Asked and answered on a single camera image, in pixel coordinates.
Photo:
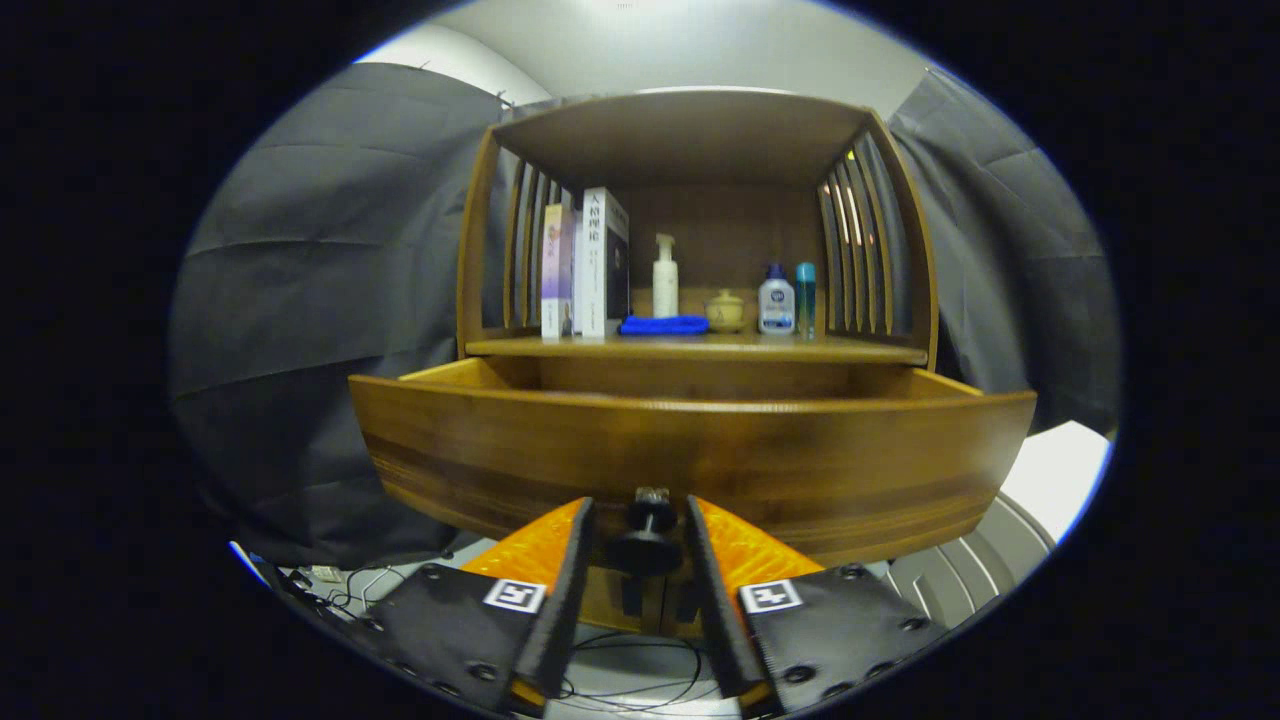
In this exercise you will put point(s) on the wooden countertop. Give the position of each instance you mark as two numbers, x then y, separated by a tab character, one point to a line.
700	347

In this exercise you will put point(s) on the thin purple book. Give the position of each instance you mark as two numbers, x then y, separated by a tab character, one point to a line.
555	270

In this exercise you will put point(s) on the white pump bottle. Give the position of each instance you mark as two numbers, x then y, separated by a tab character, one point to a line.
665	285

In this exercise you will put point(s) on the white appliance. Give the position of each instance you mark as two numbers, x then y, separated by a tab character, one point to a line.
1060	470

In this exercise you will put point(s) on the wooden cabinet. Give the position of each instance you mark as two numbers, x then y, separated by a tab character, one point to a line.
720	230

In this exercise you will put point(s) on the wooden drawer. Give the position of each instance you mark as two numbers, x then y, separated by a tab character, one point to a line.
700	450

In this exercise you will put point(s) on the thick white book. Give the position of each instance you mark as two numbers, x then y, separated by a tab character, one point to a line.
600	260

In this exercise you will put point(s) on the wooden cabinet door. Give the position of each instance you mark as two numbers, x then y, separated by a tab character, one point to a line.
605	605
678	628

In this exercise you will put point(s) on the black backdrop cloth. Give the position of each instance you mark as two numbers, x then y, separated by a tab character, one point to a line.
320	300

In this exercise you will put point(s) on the yellow lidded tea cup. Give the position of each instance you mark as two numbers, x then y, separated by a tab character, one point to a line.
725	312

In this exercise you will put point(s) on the black drawer knob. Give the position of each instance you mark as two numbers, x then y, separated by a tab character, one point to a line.
647	550

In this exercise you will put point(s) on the white bottle with blue cap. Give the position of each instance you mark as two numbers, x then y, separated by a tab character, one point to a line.
776	305

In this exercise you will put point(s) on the teal bottle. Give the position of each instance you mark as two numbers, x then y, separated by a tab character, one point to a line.
806	300

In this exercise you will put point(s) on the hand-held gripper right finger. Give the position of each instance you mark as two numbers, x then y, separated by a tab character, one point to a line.
715	610

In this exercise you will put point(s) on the blue folded cloth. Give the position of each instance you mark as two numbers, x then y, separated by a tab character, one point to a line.
660	325

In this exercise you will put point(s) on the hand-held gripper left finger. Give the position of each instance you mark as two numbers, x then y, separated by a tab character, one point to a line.
555	620

